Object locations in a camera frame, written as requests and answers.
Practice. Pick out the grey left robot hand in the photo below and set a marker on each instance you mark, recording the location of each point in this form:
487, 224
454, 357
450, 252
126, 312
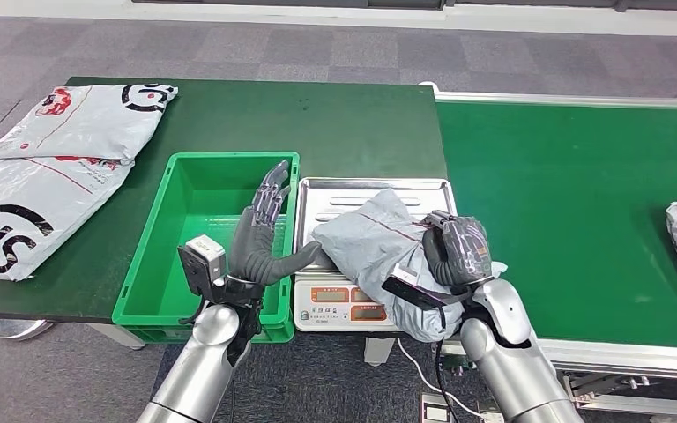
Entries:
257, 245

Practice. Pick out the small green circuit board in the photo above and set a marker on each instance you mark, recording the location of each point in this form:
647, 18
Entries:
454, 363

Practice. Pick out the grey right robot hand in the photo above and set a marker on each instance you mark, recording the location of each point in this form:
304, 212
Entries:
461, 248

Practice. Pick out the green conveyor belt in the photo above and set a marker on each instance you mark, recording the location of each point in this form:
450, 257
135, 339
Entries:
572, 204

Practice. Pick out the grey parcel bag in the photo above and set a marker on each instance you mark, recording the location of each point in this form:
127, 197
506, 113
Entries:
368, 239

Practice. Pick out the grey parcel red black logos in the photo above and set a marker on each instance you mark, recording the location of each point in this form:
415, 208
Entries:
93, 122

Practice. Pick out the green plastic crate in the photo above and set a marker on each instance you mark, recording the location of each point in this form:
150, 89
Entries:
198, 233

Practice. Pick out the dark green table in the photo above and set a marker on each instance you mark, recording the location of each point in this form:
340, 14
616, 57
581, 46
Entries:
315, 122

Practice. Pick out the round metal stand base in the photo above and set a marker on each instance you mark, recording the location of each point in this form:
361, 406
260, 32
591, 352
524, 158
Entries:
17, 328

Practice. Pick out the electronic scale with steel tray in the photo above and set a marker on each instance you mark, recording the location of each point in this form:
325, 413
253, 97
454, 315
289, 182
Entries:
338, 198

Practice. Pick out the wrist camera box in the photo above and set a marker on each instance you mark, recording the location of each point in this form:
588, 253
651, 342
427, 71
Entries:
411, 289
205, 257

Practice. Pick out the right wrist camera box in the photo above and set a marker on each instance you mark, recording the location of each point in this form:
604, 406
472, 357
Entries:
411, 289

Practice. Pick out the large grey parcel black logo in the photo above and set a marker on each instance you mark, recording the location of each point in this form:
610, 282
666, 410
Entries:
40, 198

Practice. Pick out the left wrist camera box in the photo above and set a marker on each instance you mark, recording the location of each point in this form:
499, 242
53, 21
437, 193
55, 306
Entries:
205, 257

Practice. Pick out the white plug block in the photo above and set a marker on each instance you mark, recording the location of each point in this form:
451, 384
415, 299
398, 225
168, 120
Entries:
492, 418

